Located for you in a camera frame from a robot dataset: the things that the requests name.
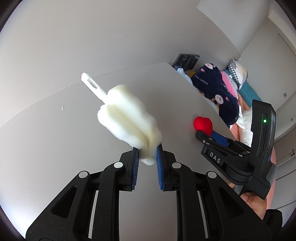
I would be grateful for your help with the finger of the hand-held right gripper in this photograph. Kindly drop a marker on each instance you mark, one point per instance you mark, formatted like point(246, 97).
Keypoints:
point(219, 138)
point(214, 155)

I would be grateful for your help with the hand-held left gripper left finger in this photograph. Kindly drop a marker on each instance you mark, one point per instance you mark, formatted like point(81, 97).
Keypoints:
point(136, 166)

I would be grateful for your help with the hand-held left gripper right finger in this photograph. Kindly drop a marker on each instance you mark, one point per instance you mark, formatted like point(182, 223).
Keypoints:
point(159, 166)

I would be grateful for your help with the red heart toy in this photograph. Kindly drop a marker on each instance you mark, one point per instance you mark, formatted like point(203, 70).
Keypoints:
point(203, 124)

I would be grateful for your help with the white sponge brush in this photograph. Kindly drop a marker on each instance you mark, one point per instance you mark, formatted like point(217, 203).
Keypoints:
point(129, 115)

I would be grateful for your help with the person's right forearm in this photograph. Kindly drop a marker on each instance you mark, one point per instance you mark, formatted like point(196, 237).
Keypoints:
point(274, 222)

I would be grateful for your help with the person's right hand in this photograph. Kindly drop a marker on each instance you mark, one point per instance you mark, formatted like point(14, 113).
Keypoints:
point(254, 206)

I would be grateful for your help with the white goose plush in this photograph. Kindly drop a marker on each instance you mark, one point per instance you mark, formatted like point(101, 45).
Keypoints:
point(245, 129)

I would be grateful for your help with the navy rabbit print blanket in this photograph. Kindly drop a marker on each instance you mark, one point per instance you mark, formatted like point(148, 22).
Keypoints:
point(215, 92)

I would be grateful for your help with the teal pillow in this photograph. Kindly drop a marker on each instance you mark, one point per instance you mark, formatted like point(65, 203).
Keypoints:
point(249, 92)

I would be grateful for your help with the pink fleece blanket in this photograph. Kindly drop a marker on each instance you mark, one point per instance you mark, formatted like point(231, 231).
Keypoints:
point(227, 81)

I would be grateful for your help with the patchwork checked pillow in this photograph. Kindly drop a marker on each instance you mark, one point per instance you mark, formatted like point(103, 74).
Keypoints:
point(238, 71)

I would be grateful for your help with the light blue small cloth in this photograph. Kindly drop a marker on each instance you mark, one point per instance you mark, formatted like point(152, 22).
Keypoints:
point(183, 72)

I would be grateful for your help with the black box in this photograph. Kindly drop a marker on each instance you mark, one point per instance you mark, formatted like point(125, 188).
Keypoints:
point(185, 61)

